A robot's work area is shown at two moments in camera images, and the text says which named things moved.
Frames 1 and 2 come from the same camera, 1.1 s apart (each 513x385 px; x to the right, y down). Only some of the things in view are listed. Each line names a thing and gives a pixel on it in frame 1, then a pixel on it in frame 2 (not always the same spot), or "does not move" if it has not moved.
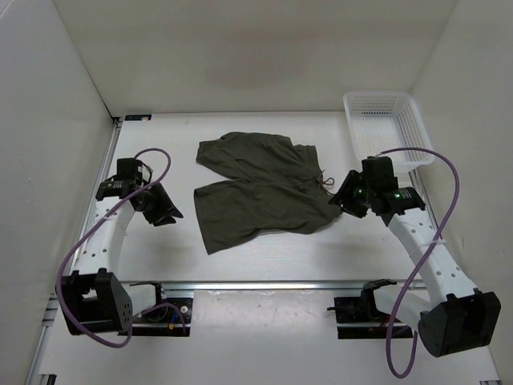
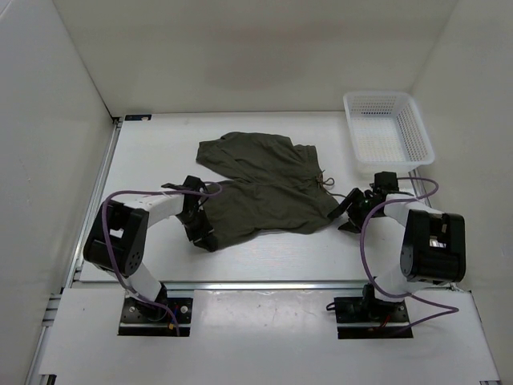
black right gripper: x=343 y=196 → x=353 y=196
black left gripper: x=161 y=216 → x=198 y=237
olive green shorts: x=273 y=184 does not move
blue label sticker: x=137 y=117 does not move
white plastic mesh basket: x=385 y=121 does not move
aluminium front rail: x=278 y=286 does not move
